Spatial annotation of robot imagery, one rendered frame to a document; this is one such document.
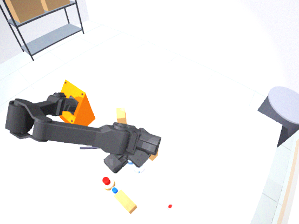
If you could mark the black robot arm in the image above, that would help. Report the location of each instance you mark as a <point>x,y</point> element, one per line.
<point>114,138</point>

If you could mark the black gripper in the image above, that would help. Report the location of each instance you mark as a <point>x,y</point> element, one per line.
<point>116,163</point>

